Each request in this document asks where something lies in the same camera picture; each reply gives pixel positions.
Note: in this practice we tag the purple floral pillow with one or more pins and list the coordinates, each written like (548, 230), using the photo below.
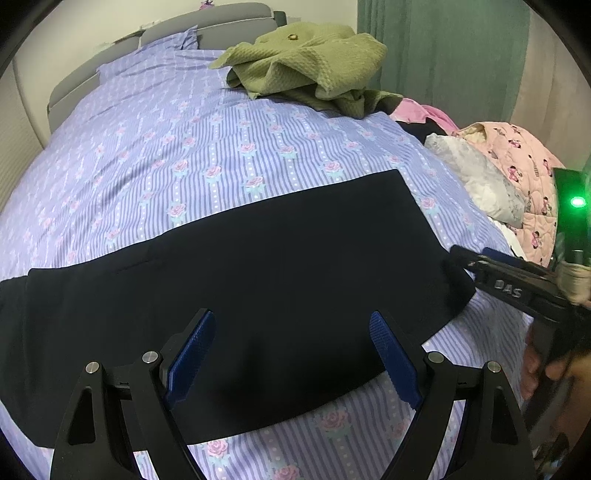
(185, 40)

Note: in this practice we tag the pink printed quilt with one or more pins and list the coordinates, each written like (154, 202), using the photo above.
(529, 166)

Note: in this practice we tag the purple floral bed sheet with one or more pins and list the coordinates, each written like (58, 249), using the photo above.
(166, 143)

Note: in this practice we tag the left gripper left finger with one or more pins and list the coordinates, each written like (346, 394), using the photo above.
(93, 440)

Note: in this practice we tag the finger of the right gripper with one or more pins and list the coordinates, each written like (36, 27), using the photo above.
(461, 256)
(501, 257)

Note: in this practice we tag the black pants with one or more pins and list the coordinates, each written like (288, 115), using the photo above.
(292, 282)

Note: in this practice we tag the white fluffy cloth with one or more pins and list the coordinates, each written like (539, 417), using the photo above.
(489, 189)

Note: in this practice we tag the small pink toy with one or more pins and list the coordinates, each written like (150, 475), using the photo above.
(206, 4)

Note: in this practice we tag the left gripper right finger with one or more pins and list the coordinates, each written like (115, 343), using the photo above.
(475, 405)

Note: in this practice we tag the right hand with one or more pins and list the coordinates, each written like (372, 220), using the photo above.
(575, 415)

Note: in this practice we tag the bright pink garment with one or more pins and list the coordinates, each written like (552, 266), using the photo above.
(409, 111)

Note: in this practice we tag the olive green knit garment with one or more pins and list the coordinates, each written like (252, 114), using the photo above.
(327, 67)

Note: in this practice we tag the green curtain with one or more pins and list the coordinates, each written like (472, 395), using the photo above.
(465, 57)

